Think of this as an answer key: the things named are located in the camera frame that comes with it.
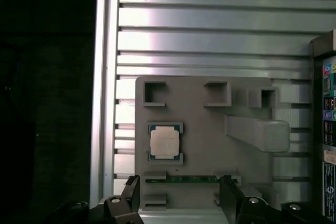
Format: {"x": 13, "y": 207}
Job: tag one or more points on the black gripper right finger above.
{"x": 252, "y": 211}

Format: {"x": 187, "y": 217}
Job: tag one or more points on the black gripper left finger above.
{"x": 123, "y": 211}

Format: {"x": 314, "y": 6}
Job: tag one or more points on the green RAM stick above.
{"x": 189, "y": 179}

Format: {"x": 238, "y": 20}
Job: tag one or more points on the grey parts rack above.
{"x": 204, "y": 134}

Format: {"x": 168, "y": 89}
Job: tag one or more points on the black PC case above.
{"x": 315, "y": 90}

